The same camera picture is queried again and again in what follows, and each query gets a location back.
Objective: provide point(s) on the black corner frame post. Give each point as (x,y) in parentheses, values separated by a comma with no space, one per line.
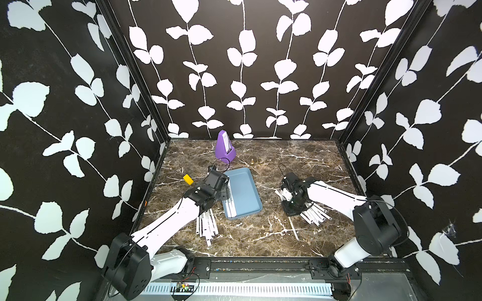
(415,15)

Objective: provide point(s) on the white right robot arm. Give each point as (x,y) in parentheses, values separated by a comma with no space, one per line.
(378,225)

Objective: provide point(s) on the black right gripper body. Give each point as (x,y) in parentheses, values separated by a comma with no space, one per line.
(292,207)

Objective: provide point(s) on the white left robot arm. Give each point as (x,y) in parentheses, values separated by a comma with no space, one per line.
(133,260)

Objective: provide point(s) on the blue plastic storage box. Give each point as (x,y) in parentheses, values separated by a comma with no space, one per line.
(245,194)

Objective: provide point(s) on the small green circuit board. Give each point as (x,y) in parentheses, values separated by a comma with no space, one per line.
(183,288)

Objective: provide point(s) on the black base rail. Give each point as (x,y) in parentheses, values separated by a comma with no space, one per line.
(318,268)

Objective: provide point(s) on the black left corner post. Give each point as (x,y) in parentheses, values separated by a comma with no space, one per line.
(128,57)

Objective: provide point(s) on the purple metronome-like object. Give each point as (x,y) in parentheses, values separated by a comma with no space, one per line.
(224,150)

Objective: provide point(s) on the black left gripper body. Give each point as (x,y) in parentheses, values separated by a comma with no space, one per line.
(222,195)

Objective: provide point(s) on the yellow block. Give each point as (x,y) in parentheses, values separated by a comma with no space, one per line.
(188,179)

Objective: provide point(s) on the white slotted cable duct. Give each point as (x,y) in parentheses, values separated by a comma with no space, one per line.
(309,290)

